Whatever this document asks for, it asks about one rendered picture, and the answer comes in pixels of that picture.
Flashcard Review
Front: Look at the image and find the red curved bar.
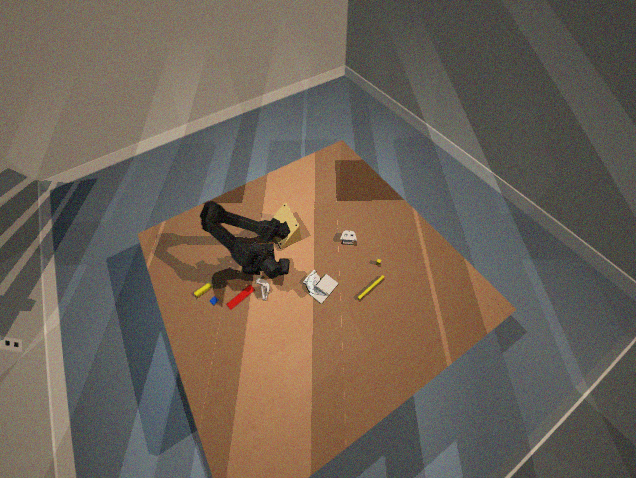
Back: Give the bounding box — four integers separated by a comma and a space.
227, 285, 254, 310

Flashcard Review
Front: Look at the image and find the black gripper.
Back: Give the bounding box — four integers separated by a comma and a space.
242, 259, 290, 276

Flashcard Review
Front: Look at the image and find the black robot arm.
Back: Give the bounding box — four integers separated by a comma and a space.
200, 201, 291, 279

